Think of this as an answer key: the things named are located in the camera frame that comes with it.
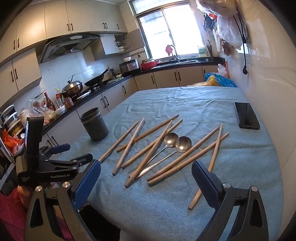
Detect metal spoon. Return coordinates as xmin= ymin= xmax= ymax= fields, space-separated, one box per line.
xmin=128 ymin=133 xmax=179 ymax=176
xmin=134 ymin=136 xmax=192 ymax=179

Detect black silver rice cooker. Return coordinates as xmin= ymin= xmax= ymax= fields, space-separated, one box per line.
xmin=119 ymin=59 xmax=141 ymax=75

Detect black wok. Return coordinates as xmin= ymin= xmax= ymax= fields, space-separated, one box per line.
xmin=84 ymin=67 xmax=110 ymax=87

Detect black wall rack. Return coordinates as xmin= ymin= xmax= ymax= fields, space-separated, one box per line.
xmin=203 ymin=13 xmax=215 ymax=30

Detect black smartphone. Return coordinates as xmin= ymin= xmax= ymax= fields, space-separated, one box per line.
xmin=233 ymin=102 xmax=260 ymax=130

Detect pile of wooden chopsticks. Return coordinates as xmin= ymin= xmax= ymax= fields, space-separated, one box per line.
xmin=98 ymin=114 xmax=230 ymax=210

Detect steel range hood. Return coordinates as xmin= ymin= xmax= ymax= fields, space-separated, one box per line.
xmin=38 ymin=34 xmax=103 ymax=64

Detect hanging translucent plastic bags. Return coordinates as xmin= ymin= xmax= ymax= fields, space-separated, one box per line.
xmin=196 ymin=0 xmax=243 ymax=56

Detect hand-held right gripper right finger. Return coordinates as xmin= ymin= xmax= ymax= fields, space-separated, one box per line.
xmin=191 ymin=160 xmax=270 ymax=241

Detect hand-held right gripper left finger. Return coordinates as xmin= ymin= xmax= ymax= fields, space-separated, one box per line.
xmin=24 ymin=159 xmax=102 ymax=241

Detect dark grey utensil holder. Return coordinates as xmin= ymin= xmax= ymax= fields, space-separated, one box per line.
xmin=79 ymin=107 xmax=110 ymax=142

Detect dark sauce bottle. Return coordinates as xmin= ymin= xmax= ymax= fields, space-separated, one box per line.
xmin=44 ymin=92 xmax=56 ymax=112

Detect oil bottle yellow cap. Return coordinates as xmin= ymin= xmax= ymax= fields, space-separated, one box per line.
xmin=55 ymin=88 xmax=64 ymax=105

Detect clear plastic bags of food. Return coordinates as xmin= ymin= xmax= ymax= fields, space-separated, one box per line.
xmin=25 ymin=97 xmax=58 ymax=123

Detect blue plastic bag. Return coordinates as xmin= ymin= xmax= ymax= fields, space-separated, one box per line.
xmin=204 ymin=72 xmax=238 ymax=88

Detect kitchen window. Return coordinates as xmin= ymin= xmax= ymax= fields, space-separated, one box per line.
xmin=128 ymin=0 xmax=218 ymax=59

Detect orange plastic bag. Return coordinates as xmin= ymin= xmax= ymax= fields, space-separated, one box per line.
xmin=0 ymin=130 xmax=23 ymax=154

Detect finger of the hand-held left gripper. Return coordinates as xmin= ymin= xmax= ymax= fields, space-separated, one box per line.
xmin=39 ymin=144 xmax=71 ymax=158
xmin=54 ymin=153 xmax=93 ymax=173

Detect chrome faucet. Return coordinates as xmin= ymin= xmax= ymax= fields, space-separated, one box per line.
xmin=169 ymin=45 xmax=181 ymax=63

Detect red pot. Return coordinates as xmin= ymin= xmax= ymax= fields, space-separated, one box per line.
xmin=141 ymin=61 xmax=158 ymax=70

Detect red cloth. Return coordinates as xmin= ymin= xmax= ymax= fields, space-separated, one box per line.
xmin=0 ymin=188 xmax=30 ymax=241

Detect black kitchen countertop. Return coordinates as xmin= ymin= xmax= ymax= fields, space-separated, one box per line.
xmin=42 ymin=59 xmax=226 ymax=137

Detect beige upper wall cabinets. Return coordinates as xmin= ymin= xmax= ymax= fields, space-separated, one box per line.
xmin=0 ymin=0 xmax=145 ymax=92

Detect white plastic bag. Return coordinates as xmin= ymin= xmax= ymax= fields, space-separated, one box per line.
xmin=217 ymin=64 xmax=228 ymax=77

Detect blue-grey tablecloth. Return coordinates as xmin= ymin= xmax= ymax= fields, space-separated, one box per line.
xmin=50 ymin=86 xmax=285 ymax=241

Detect beige lower kitchen cabinets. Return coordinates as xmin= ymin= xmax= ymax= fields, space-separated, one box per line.
xmin=42 ymin=64 xmax=220 ymax=149

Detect steel pot with lid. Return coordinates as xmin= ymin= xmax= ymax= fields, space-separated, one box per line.
xmin=61 ymin=74 xmax=84 ymax=98

